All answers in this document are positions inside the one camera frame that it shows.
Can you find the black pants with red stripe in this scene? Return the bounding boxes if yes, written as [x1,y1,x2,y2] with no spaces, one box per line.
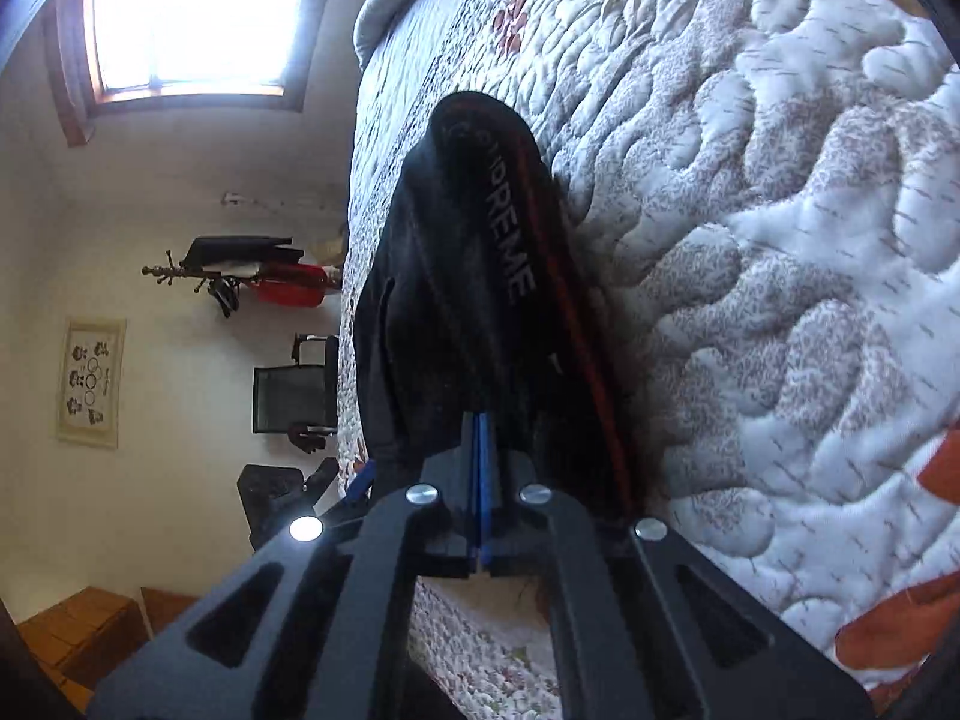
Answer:
[352,90,655,527]

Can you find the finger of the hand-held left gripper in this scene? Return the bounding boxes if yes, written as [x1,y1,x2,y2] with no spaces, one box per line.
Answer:
[343,457,377,505]

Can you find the red garment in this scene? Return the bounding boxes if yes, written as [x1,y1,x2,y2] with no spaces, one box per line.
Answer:
[251,261,340,310]

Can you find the black garment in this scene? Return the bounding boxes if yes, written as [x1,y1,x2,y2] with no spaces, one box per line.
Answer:
[178,235,295,272]

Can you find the wooden cabinet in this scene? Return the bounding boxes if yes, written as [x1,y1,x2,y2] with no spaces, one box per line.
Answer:
[15,585,200,692]

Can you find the black hanging bag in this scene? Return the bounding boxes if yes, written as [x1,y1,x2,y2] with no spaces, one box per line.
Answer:
[207,277,242,319]

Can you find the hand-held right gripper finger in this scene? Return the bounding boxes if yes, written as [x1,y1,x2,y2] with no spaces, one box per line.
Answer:
[482,411,875,720]
[90,411,482,720]

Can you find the black mesh office chair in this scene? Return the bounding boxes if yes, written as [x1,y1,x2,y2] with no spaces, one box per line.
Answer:
[252,333,343,455]

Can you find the wooden coat rack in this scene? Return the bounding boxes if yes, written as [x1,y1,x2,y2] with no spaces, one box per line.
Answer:
[141,236,346,320]

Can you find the floral quilted bedspread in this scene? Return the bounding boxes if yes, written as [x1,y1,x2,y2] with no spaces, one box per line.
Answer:
[336,0,960,720]

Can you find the window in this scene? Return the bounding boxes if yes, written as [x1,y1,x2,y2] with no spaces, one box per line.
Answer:
[43,0,317,145]

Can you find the wall poster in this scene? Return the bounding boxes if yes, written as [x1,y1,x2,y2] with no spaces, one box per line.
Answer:
[55,316,128,451]

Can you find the grey-blue comforter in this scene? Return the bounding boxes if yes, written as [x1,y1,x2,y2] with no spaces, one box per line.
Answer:
[352,0,437,73]

